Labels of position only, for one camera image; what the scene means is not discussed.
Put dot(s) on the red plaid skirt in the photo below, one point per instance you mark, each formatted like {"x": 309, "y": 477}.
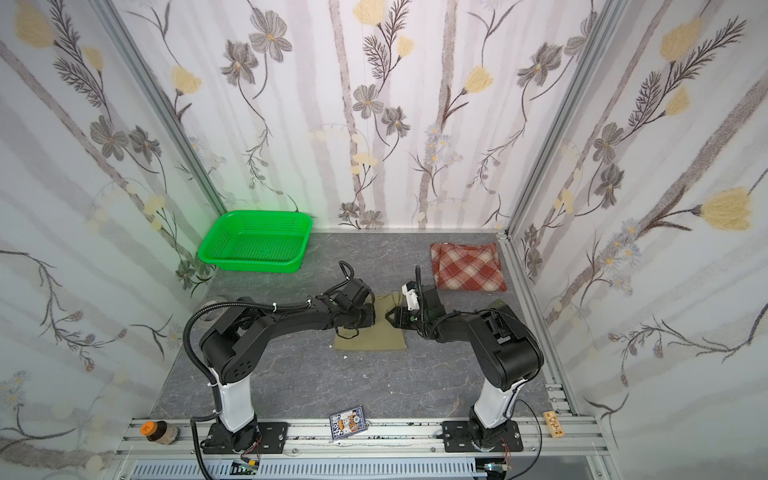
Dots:
{"x": 462, "y": 267}

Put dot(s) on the green plastic basket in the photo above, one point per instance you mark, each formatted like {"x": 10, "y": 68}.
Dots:
{"x": 257, "y": 241}

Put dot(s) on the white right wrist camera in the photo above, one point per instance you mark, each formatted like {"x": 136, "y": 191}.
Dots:
{"x": 410, "y": 293}

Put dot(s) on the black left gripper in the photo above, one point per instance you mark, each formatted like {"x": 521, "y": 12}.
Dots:
{"x": 365, "y": 313}

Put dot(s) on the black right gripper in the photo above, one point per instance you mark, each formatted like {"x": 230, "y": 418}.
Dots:
{"x": 403, "y": 315}

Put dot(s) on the white slotted cable duct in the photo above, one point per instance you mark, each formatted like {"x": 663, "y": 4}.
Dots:
{"x": 376, "y": 468}

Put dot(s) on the clear tape roll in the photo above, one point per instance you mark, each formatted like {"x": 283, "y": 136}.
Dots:
{"x": 211, "y": 301}

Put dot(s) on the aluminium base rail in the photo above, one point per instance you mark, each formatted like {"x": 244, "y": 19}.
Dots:
{"x": 311, "y": 438}

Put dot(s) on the blue patterned card box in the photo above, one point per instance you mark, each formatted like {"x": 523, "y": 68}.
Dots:
{"x": 347, "y": 423}

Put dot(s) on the olive khaki skirt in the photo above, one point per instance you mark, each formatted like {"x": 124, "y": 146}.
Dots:
{"x": 380, "y": 337}

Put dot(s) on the small wooden block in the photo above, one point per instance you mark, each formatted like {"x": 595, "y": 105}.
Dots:
{"x": 553, "y": 424}

